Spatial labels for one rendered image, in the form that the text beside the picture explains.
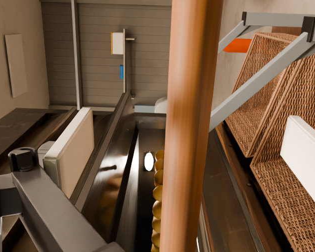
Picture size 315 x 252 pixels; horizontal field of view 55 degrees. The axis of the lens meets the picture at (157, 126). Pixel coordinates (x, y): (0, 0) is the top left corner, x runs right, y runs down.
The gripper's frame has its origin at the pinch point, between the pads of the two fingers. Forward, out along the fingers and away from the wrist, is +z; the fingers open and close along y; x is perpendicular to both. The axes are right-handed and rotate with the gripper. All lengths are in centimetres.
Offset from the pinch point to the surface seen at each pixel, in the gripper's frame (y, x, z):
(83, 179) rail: -23, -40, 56
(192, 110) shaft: 0.1, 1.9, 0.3
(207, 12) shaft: 0.5, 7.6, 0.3
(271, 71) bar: 18.4, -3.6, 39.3
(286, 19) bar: 37, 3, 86
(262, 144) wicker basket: 37, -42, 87
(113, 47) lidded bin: -121, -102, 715
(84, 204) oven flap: -20, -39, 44
